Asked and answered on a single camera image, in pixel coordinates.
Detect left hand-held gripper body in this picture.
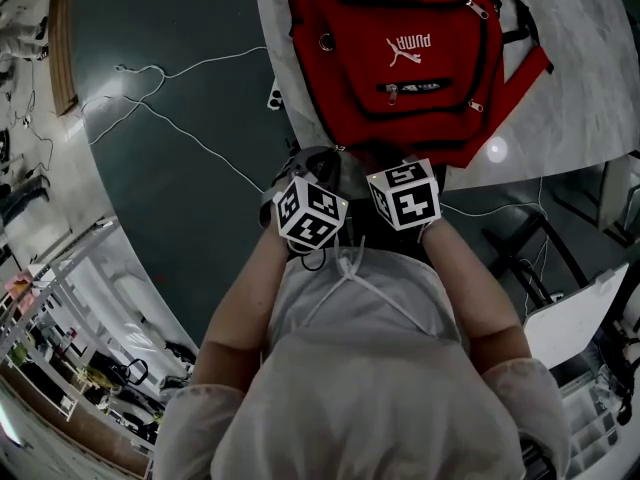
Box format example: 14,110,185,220
258,171,350,253

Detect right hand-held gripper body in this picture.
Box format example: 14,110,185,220
366,156,443,233

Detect red backpack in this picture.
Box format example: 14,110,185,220
269,0,556,170

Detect person's left forearm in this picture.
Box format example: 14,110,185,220
192,222,292,397

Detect person's right forearm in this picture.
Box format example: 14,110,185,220
419,217,534,377

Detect black chair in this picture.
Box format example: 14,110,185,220
480,211,591,305

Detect person's white shirt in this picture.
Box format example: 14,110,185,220
152,245,571,480

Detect white marble table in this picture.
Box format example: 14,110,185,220
252,0,640,194

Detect grey padded chair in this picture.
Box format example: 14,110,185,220
549,150,640,249

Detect white metal shelf rack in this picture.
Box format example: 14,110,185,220
0,216,124,422

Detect low wooden platform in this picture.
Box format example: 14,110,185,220
48,0,80,118

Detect clear plastic organiser box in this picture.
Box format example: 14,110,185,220
559,371,634,477

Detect white floor cable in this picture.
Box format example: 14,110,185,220
440,177,554,315
82,46,271,194

